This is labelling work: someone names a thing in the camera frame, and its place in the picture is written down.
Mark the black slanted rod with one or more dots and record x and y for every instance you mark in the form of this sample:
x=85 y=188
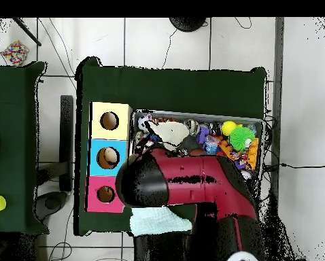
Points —
x=28 y=32

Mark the green fuzzy ball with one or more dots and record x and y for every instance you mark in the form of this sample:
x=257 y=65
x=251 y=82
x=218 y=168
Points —
x=242 y=137

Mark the crushed clear plastic bottle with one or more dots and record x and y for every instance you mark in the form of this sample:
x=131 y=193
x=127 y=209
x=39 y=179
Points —
x=211 y=145

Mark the black round stand base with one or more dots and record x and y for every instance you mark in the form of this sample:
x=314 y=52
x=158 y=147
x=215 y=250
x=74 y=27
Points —
x=188 y=24

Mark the dark green table cloth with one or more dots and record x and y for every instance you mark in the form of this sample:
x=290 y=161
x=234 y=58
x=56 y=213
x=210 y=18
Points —
x=173 y=89

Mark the cream waffle cloth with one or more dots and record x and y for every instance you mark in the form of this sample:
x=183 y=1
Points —
x=170 y=131

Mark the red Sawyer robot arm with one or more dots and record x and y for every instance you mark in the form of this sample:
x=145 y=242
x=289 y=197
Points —
x=195 y=179

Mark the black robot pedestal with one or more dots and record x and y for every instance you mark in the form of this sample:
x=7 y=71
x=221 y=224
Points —
x=162 y=248

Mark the colourful bean bag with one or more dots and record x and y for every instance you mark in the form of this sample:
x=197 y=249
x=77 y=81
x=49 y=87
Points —
x=15 y=52

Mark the yellow tennis ball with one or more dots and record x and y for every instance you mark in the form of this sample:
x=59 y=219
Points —
x=229 y=127

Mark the dark green side table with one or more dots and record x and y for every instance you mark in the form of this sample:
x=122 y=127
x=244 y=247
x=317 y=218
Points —
x=10 y=108

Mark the wooden box with three holes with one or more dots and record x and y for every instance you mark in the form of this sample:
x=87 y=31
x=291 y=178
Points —
x=96 y=133

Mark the mint green waffle cloth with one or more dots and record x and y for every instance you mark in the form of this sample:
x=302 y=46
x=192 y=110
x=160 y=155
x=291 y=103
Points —
x=157 y=220

